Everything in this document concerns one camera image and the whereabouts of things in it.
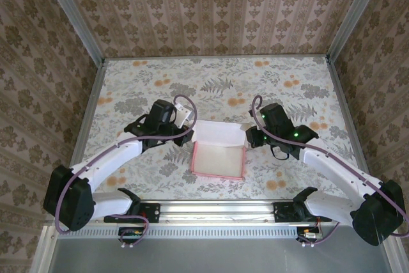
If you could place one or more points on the black connector box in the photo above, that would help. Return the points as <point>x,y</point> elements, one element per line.
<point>308,234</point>
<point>131,234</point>

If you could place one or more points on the pink paper box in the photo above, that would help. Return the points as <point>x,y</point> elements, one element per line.
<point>217,161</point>

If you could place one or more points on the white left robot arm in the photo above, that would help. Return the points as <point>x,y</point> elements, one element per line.
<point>105,158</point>

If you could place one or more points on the grey metal panel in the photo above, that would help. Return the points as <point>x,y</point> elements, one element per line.
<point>207,257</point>

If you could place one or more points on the black right connector box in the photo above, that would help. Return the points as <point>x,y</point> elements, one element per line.
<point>308,234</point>

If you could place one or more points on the aluminium frame rail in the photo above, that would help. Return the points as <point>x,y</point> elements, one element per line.
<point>217,212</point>

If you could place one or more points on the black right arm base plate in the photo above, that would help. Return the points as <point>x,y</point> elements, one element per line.
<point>282,212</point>

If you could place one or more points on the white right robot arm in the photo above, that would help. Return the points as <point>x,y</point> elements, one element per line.
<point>332,164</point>

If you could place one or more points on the aluminium table side rail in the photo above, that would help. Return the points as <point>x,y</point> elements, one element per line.
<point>348,119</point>
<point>87,119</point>

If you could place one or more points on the black left connector box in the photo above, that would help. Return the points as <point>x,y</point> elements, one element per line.
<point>131,234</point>

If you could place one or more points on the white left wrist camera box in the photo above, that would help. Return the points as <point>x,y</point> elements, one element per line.
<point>182,114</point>

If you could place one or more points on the floral tablecloth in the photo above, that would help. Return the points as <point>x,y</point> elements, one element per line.
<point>223,71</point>

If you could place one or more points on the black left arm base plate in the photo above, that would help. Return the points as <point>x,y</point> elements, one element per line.
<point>150,212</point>

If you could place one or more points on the aluminium corner post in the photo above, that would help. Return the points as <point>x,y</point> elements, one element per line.
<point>73,14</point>
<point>354,11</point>

